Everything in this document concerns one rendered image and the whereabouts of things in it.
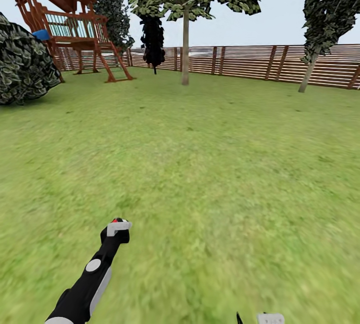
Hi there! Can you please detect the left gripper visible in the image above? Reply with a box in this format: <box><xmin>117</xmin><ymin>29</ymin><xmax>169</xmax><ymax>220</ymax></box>
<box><xmin>100</xmin><ymin>229</ymin><xmax>130</xmax><ymax>251</ymax></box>

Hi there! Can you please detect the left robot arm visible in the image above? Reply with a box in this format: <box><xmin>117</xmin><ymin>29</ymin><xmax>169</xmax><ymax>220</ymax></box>
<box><xmin>43</xmin><ymin>220</ymin><xmax>133</xmax><ymax>324</ymax></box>

